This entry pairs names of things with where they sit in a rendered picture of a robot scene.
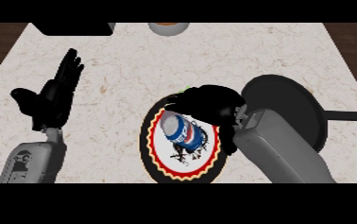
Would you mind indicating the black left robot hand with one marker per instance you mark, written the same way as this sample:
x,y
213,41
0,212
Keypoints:
x,y
54,98

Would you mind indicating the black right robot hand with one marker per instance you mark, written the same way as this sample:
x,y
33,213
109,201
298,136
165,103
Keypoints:
x,y
210,105

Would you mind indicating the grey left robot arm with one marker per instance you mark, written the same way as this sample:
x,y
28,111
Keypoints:
x,y
32,161

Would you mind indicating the blue soda can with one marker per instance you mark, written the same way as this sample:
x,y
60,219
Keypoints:
x,y
182,132

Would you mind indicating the black frying pan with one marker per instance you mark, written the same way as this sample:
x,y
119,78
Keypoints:
x,y
296,108

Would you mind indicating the black-rimmed patterned plate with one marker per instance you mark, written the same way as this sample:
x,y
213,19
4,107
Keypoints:
x,y
181,161

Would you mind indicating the black appliance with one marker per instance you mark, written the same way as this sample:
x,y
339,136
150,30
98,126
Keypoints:
x,y
73,28

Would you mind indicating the grey round bowl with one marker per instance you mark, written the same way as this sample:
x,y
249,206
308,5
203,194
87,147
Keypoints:
x,y
168,28

